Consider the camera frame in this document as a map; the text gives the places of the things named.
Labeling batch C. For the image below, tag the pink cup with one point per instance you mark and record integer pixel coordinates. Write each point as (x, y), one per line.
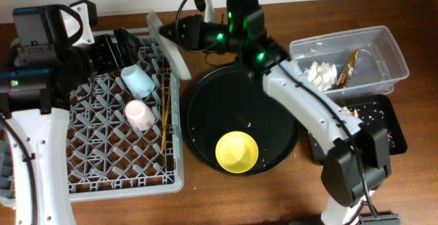
(139, 115)

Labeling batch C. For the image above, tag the gold snack wrapper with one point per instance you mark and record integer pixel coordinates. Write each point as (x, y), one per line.
(347, 72)

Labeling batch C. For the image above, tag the wooden chopstick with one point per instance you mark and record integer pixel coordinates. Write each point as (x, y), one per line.
(166, 119)
(163, 113)

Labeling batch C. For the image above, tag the white tissue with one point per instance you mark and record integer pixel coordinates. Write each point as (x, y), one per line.
(323, 76)

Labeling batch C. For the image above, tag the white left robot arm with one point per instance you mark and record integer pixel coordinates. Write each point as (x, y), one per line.
(56, 53)

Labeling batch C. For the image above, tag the clear plastic bin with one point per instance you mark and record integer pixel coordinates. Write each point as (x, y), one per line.
(380, 62)

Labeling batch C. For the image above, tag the white round plate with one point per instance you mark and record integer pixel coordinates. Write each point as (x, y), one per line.
(169, 48)

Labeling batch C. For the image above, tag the round black tray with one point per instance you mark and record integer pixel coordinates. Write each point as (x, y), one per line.
(225, 100)

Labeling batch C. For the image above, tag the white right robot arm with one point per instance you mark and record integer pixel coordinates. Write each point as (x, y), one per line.
(357, 158)

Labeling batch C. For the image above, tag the black rectangular tray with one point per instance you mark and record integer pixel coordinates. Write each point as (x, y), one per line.
(401, 144)

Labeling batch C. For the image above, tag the spilled food scraps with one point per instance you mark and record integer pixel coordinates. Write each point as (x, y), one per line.
(369, 113)

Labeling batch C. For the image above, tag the grey plastic dishwasher rack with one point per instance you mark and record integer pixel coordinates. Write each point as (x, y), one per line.
(105, 157)

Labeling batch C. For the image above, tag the yellow bowl with food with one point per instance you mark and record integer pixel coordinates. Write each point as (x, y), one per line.
(236, 152)

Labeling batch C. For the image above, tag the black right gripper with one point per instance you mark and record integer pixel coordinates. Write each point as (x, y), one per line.
(170, 30)

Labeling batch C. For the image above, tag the light blue cup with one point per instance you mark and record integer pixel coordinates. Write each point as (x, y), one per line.
(137, 81)

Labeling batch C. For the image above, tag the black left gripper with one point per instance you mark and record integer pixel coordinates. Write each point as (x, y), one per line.
(111, 51)

